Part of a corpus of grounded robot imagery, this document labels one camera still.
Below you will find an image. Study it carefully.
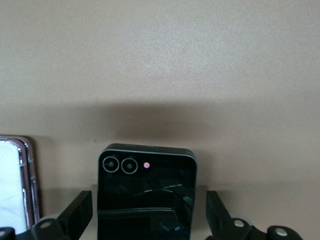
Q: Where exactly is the lilac flip phone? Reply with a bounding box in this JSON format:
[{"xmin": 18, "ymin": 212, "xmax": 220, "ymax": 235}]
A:
[{"xmin": 0, "ymin": 134, "xmax": 41, "ymax": 231}]

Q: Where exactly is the black flip phone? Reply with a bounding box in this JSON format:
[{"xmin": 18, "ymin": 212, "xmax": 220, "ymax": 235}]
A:
[{"xmin": 96, "ymin": 142, "xmax": 198, "ymax": 240}]

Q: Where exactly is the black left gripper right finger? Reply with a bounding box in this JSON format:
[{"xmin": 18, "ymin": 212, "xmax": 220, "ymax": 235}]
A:
[{"xmin": 205, "ymin": 190, "xmax": 304, "ymax": 240}]

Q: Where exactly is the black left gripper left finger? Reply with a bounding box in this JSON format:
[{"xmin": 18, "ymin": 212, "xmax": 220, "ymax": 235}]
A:
[{"xmin": 0, "ymin": 190, "xmax": 94, "ymax": 240}]

